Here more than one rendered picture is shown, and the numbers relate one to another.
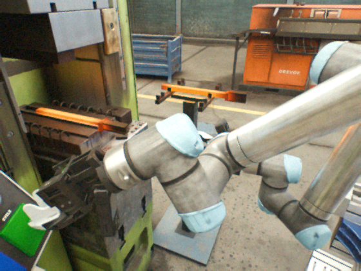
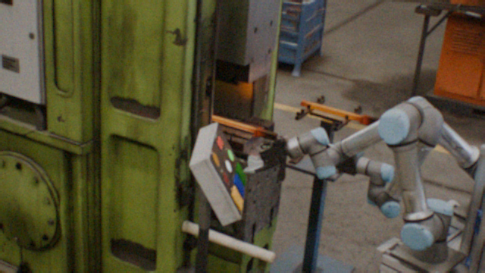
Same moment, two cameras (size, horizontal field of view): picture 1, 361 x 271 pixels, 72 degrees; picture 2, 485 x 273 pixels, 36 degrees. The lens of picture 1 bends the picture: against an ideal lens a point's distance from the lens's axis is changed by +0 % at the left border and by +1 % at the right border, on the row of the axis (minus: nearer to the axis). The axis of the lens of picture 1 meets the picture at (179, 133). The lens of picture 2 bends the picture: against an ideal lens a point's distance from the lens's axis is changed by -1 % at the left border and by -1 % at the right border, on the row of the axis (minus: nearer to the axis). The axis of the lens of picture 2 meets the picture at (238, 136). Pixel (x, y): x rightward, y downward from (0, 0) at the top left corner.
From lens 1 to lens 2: 2.56 m
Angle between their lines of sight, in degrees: 7
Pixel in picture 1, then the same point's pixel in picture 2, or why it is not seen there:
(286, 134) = (362, 140)
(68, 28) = (255, 68)
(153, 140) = (309, 136)
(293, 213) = (382, 197)
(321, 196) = (394, 184)
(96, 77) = (245, 89)
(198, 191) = (324, 158)
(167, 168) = (314, 148)
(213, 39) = not seen: outside the picture
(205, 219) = (326, 171)
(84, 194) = (276, 157)
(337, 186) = not seen: hidden behind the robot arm
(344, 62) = not seen: hidden behind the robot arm
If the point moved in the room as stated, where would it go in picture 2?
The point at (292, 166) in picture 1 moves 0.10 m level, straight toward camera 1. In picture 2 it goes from (386, 169) to (375, 177)
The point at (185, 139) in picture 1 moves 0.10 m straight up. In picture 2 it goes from (321, 137) to (324, 114)
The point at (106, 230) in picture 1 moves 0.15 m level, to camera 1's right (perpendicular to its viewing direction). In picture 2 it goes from (281, 176) to (318, 180)
